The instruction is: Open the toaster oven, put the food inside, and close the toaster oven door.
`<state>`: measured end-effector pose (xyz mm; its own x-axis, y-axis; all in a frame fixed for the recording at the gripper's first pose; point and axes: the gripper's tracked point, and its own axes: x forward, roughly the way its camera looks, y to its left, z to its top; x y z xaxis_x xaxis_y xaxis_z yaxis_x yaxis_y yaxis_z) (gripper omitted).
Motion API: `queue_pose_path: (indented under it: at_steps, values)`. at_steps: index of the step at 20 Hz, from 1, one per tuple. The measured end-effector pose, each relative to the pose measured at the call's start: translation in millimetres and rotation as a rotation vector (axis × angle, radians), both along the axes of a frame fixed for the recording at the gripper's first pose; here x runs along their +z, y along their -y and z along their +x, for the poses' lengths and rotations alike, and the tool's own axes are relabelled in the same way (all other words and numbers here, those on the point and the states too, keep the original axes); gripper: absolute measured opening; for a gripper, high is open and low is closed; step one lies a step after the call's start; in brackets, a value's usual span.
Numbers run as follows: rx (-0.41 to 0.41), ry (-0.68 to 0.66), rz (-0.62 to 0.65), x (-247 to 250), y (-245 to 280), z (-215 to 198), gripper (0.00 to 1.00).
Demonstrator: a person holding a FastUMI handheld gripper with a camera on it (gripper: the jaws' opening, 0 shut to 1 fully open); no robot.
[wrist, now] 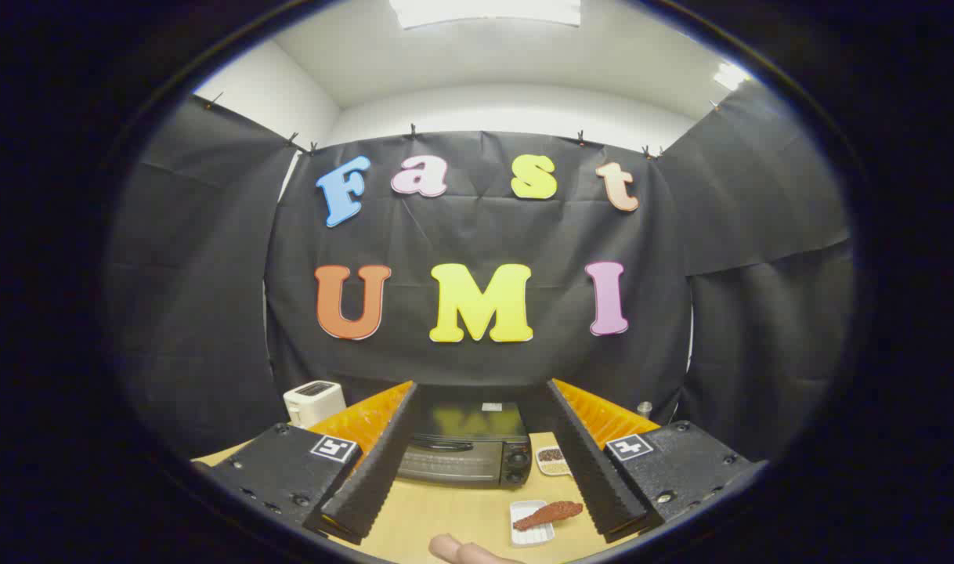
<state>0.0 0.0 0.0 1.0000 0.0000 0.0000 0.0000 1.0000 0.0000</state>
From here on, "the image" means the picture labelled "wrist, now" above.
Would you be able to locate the white ribbed tray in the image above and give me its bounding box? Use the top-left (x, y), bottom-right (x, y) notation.
top-left (510, 500), bottom-right (556, 547)

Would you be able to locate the white divided dish with beans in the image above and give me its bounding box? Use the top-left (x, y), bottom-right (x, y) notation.
top-left (536, 445), bottom-right (573, 477)

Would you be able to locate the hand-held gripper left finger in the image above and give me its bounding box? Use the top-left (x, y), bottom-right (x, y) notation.
top-left (199, 380), bottom-right (419, 547)

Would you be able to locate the large ceiling light panel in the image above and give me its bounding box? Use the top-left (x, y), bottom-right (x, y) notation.
top-left (389, 0), bottom-right (582, 30)

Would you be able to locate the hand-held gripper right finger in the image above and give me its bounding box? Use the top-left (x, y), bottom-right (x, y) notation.
top-left (545, 378), bottom-right (761, 544)

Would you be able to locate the white bread toaster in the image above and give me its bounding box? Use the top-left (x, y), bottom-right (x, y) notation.
top-left (283, 381), bottom-right (348, 428)

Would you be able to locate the black toaster oven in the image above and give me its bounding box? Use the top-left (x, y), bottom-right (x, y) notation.
top-left (396, 384), bottom-right (560, 490)

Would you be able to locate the reddish brown meat piece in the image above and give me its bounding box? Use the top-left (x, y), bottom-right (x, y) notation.
top-left (513, 501), bottom-right (584, 532)

